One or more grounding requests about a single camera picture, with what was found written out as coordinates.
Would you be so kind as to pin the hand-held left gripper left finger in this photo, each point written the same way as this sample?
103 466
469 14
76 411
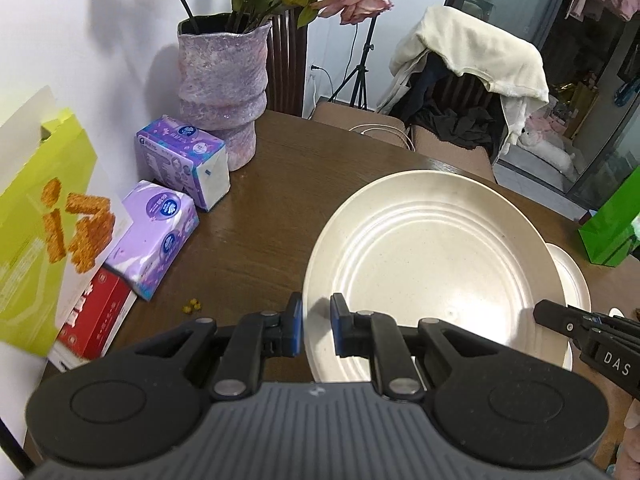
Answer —
296 325

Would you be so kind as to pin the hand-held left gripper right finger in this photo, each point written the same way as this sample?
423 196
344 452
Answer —
339 330

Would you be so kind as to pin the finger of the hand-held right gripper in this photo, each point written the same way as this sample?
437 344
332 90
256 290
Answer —
560 317

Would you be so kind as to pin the cream round plate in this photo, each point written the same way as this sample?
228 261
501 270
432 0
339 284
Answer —
440 260
575 280

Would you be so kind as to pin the scattered yellow crumbs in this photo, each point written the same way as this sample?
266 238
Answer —
192 306

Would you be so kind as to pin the green paper bag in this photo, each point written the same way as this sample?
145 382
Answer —
615 225

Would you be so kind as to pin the white plush toy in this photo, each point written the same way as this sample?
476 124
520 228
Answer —
550 150

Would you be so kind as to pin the purple tissue pack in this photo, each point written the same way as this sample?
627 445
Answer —
180 155
155 230

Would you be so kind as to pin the red flat box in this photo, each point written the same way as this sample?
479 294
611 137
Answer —
95 315

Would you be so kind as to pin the dark clothes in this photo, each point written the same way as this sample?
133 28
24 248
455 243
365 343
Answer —
450 125

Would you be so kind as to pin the white flat box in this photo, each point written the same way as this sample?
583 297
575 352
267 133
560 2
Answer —
60 359

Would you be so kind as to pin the dark wooden chair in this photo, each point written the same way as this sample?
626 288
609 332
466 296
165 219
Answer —
285 70
465 92

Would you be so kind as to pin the purple textured vase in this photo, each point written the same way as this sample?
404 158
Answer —
220 90

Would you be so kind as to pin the black tripod light stand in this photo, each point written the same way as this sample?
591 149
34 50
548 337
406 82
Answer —
368 55

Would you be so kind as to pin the green snack box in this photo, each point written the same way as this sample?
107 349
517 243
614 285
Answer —
30 240

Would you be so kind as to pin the chair draped with clothes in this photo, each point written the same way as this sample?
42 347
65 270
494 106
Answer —
475 45

